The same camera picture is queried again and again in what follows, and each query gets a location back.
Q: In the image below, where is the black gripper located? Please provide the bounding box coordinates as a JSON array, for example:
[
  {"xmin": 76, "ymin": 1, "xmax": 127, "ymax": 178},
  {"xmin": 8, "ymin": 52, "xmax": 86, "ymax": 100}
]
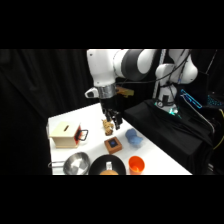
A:
[{"xmin": 98, "ymin": 96, "xmax": 123, "ymax": 131}]

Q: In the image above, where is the brown wooden toy figure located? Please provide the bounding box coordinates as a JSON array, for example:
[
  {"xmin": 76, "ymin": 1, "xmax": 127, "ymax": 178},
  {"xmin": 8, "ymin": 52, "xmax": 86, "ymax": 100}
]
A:
[{"xmin": 101, "ymin": 119, "xmax": 115, "ymax": 137}]

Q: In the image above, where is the light wooden box housing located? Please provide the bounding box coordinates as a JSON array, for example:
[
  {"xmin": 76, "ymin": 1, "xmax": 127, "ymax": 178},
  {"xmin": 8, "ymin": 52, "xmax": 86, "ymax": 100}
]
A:
[{"xmin": 48, "ymin": 120, "xmax": 82, "ymax": 149}]

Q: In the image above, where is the orange plastic cup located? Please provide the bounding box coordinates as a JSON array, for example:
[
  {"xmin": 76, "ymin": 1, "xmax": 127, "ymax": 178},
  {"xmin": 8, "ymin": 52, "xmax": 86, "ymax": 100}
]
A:
[{"xmin": 128, "ymin": 155, "xmax": 146, "ymax": 176}]

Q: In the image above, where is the light blue cloth toy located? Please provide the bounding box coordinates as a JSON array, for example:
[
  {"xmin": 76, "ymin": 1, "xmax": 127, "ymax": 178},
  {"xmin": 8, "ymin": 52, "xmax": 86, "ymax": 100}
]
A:
[{"xmin": 124, "ymin": 128, "xmax": 145, "ymax": 148}]

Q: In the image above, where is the black frying pan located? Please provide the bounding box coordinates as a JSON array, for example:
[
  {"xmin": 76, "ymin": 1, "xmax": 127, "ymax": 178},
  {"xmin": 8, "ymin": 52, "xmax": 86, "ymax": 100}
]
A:
[{"xmin": 87, "ymin": 154, "xmax": 128, "ymax": 176}]

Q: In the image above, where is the yellow cable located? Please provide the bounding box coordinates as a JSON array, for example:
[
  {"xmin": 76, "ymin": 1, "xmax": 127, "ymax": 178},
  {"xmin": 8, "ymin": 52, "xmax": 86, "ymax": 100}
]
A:
[{"xmin": 211, "ymin": 108, "xmax": 224, "ymax": 152}]

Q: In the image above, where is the black curtain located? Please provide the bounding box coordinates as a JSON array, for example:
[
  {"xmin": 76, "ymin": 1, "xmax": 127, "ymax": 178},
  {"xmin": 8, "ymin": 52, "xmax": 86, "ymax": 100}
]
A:
[{"xmin": 0, "ymin": 49, "xmax": 224, "ymax": 176}]

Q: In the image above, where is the wrist camera with yellow mount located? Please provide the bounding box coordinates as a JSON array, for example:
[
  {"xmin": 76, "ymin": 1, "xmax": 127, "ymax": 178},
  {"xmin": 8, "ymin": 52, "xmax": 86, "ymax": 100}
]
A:
[{"xmin": 115, "ymin": 85, "xmax": 135, "ymax": 99}]

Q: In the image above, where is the silver metal pot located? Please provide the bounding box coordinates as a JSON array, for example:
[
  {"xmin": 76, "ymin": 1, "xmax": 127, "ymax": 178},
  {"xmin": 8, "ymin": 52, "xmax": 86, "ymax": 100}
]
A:
[{"xmin": 47, "ymin": 151, "xmax": 92, "ymax": 176}]

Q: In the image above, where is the orange round food item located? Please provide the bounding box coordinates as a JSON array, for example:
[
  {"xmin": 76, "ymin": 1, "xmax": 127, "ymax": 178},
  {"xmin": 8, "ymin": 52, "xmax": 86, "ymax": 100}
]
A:
[{"xmin": 99, "ymin": 169, "xmax": 120, "ymax": 176}]

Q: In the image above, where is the small green light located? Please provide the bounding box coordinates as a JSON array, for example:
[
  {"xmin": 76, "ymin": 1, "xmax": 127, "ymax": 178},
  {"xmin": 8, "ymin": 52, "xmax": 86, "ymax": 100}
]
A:
[{"xmin": 167, "ymin": 106, "xmax": 178, "ymax": 116}]

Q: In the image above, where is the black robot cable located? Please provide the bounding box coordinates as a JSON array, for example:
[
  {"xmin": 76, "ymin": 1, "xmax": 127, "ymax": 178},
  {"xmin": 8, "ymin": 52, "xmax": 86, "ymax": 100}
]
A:
[{"xmin": 116, "ymin": 49, "xmax": 193, "ymax": 111}]

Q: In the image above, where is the brown block with blue square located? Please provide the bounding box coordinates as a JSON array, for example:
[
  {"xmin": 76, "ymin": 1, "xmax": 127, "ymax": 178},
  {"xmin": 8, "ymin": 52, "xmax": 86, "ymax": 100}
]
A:
[{"xmin": 103, "ymin": 135, "xmax": 123, "ymax": 155}]

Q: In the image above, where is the black cloth covered stand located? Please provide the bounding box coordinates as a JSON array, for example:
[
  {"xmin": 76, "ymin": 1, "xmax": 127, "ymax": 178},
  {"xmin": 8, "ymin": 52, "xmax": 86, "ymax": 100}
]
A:
[{"xmin": 122, "ymin": 99, "xmax": 215, "ymax": 176}]

